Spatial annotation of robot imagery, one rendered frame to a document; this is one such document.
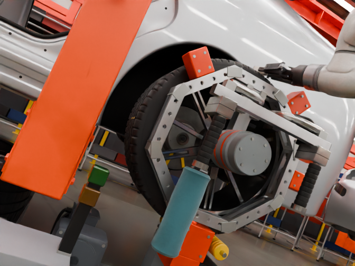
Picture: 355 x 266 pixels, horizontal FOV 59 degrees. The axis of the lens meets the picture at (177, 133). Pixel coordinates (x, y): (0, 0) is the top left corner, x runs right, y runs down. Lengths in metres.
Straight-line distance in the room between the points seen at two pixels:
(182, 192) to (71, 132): 0.35
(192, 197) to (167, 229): 0.12
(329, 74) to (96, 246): 0.92
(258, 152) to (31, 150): 0.64
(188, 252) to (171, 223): 0.20
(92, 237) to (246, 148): 0.58
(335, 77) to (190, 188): 0.55
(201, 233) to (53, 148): 0.55
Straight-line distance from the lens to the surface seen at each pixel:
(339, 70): 1.08
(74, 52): 0.90
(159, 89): 1.10
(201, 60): 1.07
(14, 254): 0.74
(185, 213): 0.94
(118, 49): 0.91
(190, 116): 1.60
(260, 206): 1.19
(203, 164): 0.82
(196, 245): 1.12
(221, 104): 0.84
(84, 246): 1.11
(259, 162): 0.99
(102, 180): 0.75
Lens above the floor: 0.75
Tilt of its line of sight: 4 degrees up
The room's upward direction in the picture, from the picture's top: 23 degrees clockwise
